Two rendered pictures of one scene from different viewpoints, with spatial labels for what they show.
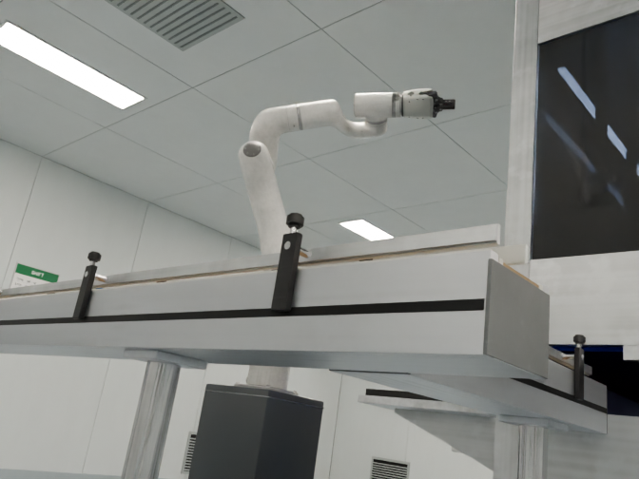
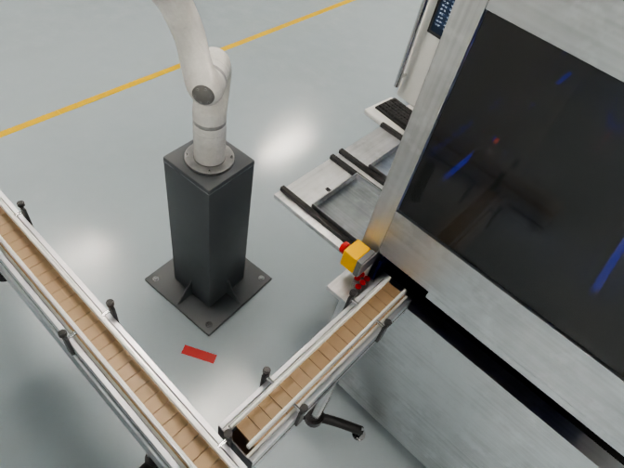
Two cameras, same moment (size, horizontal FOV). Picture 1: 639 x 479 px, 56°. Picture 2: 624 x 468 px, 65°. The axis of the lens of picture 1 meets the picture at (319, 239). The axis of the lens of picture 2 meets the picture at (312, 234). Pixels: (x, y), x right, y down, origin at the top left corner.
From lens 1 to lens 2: 150 cm
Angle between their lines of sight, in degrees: 69
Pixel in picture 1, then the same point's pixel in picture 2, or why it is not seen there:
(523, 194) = (408, 163)
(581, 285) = (421, 250)
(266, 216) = (179, 33)
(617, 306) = (435, 275)
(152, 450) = not seen: hidden behind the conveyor
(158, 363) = not seen: hidden behind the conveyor
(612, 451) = (402, 320)
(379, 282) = not seen: outside the picture
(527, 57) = (466, 19)
